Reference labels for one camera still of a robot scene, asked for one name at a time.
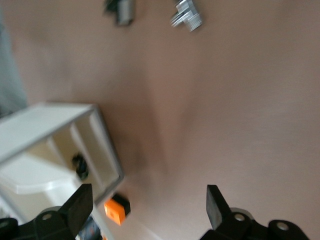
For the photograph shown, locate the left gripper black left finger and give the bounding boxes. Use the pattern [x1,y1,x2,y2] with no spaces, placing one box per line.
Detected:
[0,183,94,240]

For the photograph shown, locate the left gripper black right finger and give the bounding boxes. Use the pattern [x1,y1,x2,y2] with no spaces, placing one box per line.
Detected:
[199,184,310,240]

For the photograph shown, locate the black push button orange cap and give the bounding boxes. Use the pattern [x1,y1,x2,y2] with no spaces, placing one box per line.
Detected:
[71,152,90,180]

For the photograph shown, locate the white drawer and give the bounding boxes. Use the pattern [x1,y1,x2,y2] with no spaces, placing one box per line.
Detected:
[0,101,125,240]

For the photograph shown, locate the orange button box with hole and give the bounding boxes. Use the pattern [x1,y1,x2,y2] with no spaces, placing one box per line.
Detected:
[103,193,131,227]

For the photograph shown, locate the silver metal tee fitting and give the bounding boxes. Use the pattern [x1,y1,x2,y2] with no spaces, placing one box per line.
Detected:
[169,0,204,33]

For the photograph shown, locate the black switch with white cap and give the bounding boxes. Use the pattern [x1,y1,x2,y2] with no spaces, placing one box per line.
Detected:
[102,0,137,27]

